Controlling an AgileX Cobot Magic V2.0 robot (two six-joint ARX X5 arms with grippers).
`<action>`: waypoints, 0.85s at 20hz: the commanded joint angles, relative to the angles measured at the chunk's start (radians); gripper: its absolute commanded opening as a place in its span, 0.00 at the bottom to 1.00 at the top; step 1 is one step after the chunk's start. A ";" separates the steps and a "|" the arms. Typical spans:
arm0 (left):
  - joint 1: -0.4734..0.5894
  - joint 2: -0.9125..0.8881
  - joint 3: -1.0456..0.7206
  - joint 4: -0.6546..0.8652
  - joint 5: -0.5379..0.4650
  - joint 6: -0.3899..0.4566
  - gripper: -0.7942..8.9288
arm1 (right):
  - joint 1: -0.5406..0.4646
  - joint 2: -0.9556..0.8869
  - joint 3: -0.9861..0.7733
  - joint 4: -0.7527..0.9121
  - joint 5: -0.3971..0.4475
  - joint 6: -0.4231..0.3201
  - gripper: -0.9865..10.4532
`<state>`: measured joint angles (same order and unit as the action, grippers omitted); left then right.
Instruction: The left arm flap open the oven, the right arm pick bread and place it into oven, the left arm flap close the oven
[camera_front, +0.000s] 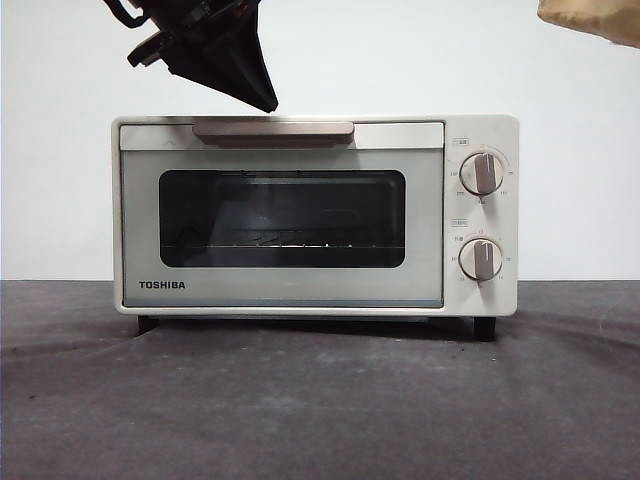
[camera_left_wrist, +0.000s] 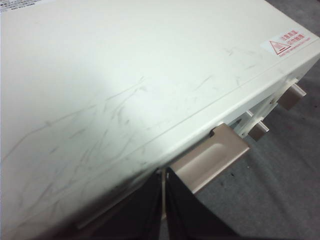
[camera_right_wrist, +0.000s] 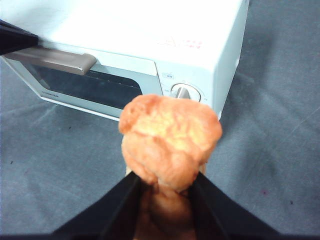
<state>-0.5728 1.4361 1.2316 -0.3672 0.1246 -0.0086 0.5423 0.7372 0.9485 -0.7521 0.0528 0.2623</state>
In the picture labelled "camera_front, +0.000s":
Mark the orange-brown bread loaf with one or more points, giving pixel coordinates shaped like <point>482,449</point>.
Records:
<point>595,17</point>

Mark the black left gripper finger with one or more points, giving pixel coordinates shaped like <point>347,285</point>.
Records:
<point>210,72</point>
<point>245,55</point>

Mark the cream Toshiba toaster oven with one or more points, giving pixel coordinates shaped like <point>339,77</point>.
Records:
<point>510,300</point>

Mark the cream oven knob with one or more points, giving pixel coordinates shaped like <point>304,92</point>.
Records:
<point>482,260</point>
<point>482,174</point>

